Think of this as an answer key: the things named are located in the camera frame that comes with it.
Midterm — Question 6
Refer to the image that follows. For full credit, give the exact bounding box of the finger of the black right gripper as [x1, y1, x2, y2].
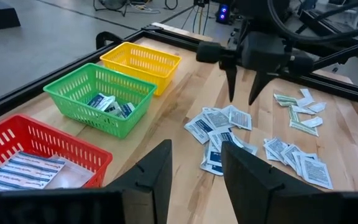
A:
[224, 65, 239, 104]
[249, 72, 275, 106]

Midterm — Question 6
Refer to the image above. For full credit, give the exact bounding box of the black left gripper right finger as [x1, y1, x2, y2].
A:
[221, 141, 358, 224]

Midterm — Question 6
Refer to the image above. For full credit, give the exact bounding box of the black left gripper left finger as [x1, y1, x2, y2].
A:
[0, 139, 173, 224]

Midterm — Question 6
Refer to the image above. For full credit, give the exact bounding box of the blue striped bandage packet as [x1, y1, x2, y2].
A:
[0, 151, 65, 192]
[45, 155, 96, 190]

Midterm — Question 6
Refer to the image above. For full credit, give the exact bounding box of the red plastic basket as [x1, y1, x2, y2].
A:
[0, 113, 114, 195]

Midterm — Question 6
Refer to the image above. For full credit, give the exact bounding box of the computer tower with blue lights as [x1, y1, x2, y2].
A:
[215, 2, 231, 25]

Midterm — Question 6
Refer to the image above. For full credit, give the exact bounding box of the yellow plastic basket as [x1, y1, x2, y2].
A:
[99, 41, 182, 96]

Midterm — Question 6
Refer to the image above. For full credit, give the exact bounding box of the green plastic basket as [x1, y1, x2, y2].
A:
[43, 62, 158, 139]

